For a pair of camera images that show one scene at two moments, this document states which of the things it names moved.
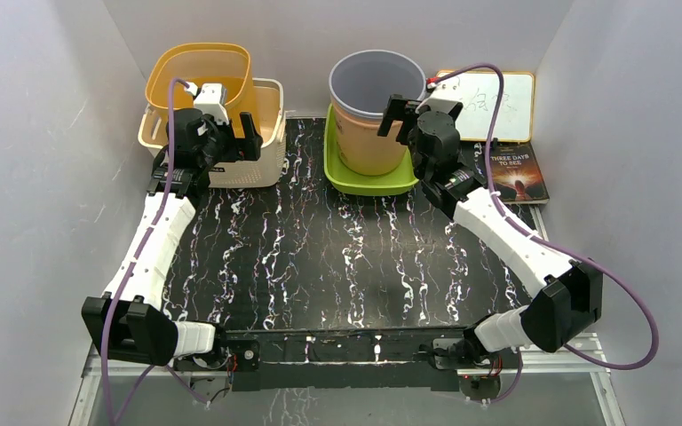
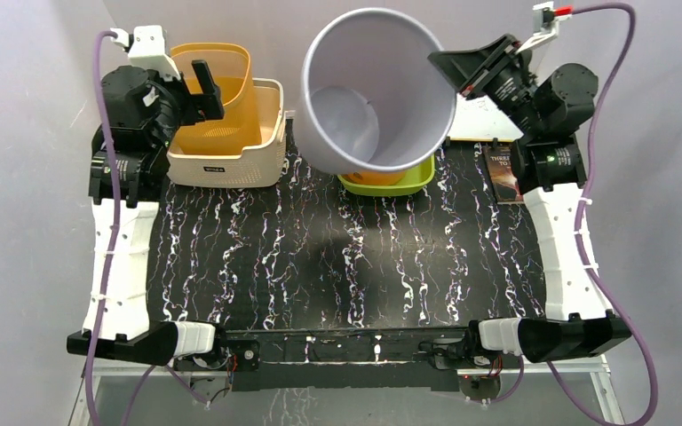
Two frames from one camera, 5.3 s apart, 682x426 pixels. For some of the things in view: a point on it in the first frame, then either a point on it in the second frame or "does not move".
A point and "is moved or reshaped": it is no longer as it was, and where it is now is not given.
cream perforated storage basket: [268, 171] does not move
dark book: [516, 174] does not move
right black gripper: [400, 109] -> [466, 68]
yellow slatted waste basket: [202, 63] does not move
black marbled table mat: [309, 256] does not move
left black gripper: [252, 141] -> [201, 106]
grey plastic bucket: [363, 82] is moved or reshaped
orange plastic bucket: [361, 150] -> [369, 177]
